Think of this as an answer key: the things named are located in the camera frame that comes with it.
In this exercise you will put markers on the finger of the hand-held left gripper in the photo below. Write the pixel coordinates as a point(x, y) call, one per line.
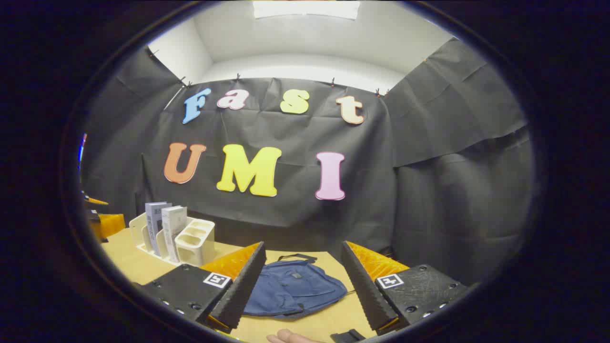
point(95, 201)
point(112, 225)

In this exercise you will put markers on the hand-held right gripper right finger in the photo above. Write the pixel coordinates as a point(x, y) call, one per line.
point(364, 290)

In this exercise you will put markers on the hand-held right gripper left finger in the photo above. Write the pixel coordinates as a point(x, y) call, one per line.
point(243, 290)

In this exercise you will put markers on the pale lavender book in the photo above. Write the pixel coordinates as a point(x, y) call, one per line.
point(153, 221)

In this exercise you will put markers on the blue schoolbag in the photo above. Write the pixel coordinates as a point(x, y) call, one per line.
point(295, 286)

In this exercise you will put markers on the grey patterned book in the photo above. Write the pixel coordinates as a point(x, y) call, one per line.
point(174, 228)

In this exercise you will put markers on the cream plastic bookshelf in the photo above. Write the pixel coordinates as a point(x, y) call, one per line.
point(195, 243)

